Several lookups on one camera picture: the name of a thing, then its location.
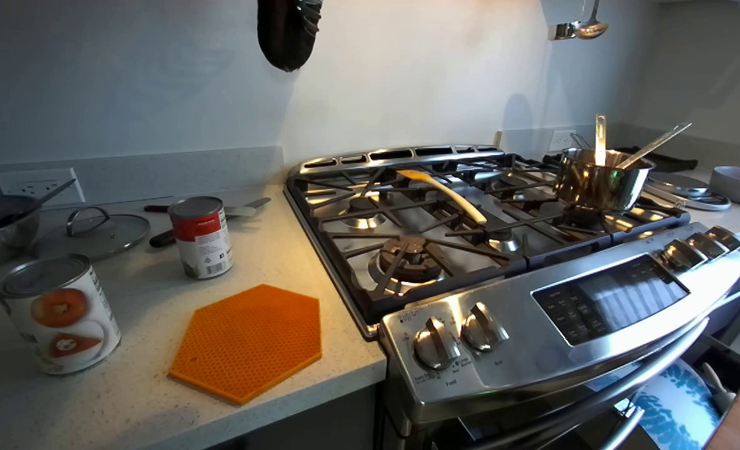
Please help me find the orange hexagonal silicone mat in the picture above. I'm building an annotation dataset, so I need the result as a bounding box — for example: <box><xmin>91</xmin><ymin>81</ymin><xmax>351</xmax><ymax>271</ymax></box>
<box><xmin>170</xmin><ymin>284</ymin><xmax>323</xmax><ymax>405</ymax></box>

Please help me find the stainless steel gas stove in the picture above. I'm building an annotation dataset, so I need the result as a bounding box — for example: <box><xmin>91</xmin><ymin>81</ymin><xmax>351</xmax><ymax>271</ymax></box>
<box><xmin>285</xmin><ymin>146</ymin><xmax>740</xmax><ymax>450</ymax></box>

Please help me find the red label tin can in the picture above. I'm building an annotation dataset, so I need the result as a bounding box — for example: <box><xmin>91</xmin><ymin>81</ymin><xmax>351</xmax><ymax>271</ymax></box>
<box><xmin>175</xmin><ymin>224</ymin><xmax>233</xmax><ymax>280</ymax></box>

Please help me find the steel pot with utensils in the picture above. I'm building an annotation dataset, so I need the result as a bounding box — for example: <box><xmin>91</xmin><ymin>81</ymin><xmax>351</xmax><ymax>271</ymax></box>
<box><xmin>555</xmin><ymin>111</ymin><xmax>691</xmax><ymax>215</ymax></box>

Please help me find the glass pot lid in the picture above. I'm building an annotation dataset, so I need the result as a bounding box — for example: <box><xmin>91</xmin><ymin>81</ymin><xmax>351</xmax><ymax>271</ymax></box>
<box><xmin>36</xmin><ymin>205</ymin><xmax>150</xmax><ymax>260</ymax></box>

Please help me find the hanging steel ladle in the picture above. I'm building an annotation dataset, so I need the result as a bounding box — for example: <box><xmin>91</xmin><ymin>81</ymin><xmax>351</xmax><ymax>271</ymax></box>
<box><xmin>551</xmin><ymin>0</ymin><xmax>608</xmax><ymax>40</ymax></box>

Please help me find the orange fruit tin can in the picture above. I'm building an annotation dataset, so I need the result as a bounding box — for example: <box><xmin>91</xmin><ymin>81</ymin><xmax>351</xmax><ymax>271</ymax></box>
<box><xmin>0</xmin><ymin>255</ymin><xmax>123</xmax><ymax>375</ymax></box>

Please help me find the blue patterned towel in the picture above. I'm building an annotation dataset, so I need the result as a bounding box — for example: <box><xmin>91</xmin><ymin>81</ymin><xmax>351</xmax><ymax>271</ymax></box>
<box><xmin>636</xmin><ymin>360</ymin><xmax>733</xmax><ymax>450</ymax></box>

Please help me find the steel bowl at left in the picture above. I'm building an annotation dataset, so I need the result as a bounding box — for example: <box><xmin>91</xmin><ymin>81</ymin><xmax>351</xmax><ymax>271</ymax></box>
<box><xmin>0</xmin><ymin>180</ymin><xmax>72</xmax><ymax>264</ymax></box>

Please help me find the yellow handled spatula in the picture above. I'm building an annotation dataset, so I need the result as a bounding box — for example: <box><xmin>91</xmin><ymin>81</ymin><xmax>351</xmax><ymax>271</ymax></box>
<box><xmin>397</xmin><ymin>166</ymin><xmax>488</xmax><ymax>224</ymax></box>

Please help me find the white wall outlet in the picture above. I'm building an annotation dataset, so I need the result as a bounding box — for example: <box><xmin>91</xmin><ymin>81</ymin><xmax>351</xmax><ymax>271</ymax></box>
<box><xmin>0</xmin><ymin>166</ymin><xmax>85</xmax><ymax>205</ymax></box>

